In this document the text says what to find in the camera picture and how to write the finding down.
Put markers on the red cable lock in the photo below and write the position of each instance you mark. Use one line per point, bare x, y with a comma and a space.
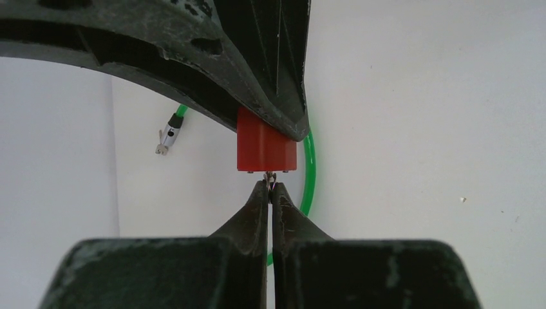
260, 147

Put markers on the green cable lock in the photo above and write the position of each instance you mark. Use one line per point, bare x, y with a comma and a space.
210, 166

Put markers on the red lock keys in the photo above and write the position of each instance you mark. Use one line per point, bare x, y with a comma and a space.
270, 179

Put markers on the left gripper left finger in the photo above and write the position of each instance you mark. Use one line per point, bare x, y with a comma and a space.
227, 269

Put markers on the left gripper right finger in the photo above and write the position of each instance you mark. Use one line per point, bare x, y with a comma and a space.
314, 270

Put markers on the green lock keys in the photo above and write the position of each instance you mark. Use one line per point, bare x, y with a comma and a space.
162, 148

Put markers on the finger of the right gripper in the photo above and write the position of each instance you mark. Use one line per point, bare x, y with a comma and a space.
272, 37
175, 48

